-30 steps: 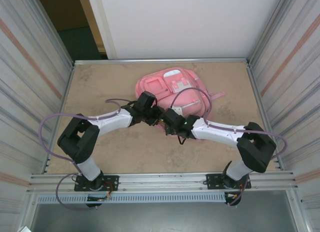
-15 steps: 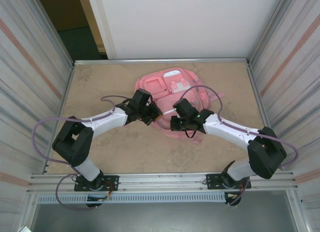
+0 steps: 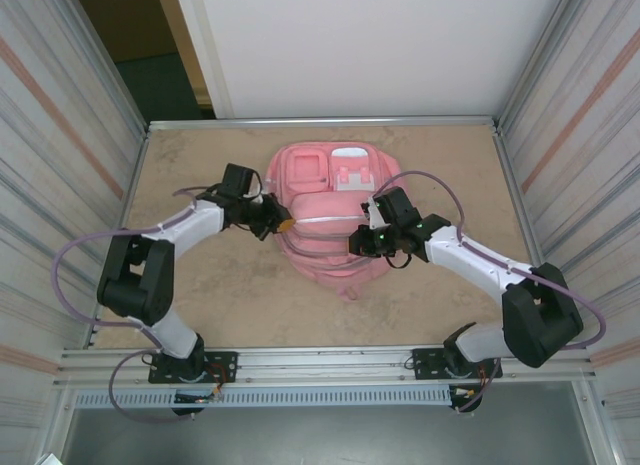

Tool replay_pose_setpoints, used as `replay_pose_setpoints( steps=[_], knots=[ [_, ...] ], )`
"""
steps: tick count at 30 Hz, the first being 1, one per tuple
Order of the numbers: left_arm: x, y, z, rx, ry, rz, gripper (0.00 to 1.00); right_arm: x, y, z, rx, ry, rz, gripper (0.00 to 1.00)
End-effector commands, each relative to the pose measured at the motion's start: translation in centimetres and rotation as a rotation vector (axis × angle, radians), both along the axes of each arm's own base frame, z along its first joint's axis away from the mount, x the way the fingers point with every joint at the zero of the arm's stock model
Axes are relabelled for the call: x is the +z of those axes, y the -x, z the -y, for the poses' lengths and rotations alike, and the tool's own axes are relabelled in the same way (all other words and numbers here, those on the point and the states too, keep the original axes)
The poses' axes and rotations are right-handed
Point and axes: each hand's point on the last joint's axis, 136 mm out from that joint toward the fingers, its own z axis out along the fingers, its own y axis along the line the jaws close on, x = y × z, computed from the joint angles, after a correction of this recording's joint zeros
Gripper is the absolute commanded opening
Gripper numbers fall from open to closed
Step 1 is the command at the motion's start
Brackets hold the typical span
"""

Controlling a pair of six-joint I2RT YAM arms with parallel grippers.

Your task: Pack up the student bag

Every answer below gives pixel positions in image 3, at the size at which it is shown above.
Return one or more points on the aluminium rail with arm bases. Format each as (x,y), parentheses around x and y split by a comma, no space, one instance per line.
(325,357)

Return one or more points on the aluminium table edge rail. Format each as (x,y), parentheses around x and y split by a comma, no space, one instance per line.
(250,122)

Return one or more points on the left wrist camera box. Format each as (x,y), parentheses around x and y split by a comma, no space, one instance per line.
(237,180)

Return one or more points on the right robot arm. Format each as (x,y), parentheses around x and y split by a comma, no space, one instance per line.
(542,315)

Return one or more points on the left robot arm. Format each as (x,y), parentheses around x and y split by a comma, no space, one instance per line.
(135,280)

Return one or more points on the pink backpack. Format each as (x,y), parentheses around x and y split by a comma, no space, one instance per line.
(325,255)

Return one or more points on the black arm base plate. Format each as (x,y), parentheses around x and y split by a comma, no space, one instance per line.
(225,360)
(425,360)

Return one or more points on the white door frame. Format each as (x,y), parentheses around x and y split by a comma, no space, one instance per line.
(205,50)

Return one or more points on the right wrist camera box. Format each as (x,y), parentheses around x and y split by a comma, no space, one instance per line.
(397,207)

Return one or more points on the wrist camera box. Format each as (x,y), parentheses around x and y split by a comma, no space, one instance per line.
(397,207)
(237,180)

